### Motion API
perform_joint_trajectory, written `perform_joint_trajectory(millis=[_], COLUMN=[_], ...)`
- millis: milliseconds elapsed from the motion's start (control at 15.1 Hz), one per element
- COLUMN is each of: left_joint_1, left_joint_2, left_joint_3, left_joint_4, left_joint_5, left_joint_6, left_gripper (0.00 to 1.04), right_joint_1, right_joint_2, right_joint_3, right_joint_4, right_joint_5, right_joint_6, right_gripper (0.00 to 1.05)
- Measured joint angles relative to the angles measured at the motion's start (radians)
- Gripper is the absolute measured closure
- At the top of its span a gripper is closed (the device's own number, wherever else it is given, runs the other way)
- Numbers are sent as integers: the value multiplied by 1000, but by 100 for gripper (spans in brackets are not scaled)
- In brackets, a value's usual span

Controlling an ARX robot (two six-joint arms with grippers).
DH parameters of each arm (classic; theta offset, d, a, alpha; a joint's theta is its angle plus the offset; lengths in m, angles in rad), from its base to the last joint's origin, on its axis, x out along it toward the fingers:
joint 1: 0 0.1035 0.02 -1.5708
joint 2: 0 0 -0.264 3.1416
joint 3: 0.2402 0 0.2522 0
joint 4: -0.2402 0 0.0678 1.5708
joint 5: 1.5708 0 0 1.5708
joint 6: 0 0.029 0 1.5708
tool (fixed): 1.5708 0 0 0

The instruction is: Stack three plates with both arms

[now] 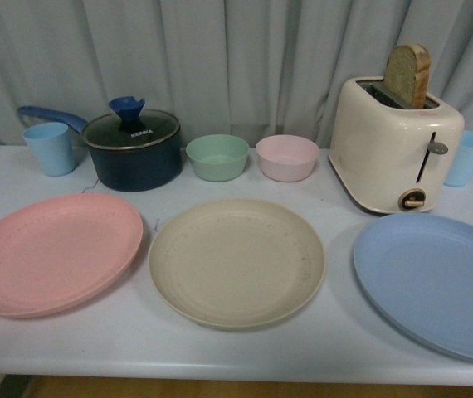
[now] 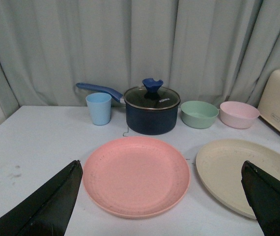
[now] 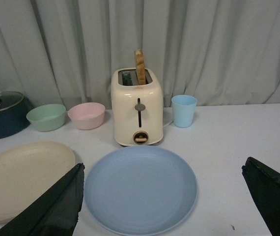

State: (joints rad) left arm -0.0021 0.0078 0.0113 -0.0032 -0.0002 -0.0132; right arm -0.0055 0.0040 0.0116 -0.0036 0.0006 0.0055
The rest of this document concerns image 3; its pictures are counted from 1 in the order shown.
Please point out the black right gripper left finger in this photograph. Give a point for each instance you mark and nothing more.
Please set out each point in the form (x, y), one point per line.
(54, 213)

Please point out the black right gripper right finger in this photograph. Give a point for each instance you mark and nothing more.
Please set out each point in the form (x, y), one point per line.
(264, 185)

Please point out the pink bowl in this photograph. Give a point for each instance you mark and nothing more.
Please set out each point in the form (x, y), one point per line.
(87, 116)

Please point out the cream toaster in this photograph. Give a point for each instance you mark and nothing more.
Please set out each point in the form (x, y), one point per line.
(137, 109)

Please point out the blue plate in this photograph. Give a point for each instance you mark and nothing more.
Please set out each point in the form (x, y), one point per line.
(140, 191)

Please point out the dark blue saucepan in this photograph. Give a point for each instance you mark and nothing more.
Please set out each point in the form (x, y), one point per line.
(13, 120)

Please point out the green bowl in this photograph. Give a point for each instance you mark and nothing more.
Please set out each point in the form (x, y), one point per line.
(47, 117)

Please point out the cream plate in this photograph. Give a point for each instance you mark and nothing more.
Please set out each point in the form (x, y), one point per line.
(27, 171)

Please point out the bread slice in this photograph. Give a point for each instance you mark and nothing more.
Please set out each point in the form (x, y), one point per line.
(140, 67)

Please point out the light blue cup right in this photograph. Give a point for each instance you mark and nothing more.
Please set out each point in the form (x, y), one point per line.
(183, 109)

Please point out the grey curtain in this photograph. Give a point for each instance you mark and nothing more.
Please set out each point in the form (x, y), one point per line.
(223, 52)

